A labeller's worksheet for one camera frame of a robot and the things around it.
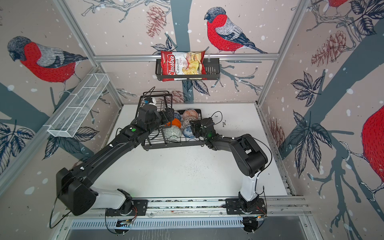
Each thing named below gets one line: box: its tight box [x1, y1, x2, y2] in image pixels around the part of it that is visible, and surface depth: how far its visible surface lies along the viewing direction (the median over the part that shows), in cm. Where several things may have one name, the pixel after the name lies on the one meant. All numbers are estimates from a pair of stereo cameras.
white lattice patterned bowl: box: [182, 117, 198, 127], surface depth 106 cm
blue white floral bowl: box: [182, 126, 196, 138], surface depth 102 cm
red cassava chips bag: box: [161, 50, 208, 82], surface depth 90 cm
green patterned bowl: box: [164, 125, 182, 143], surface depth 101 cm
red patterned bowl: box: [182, 108, 199, 120], surface depth 110 cm
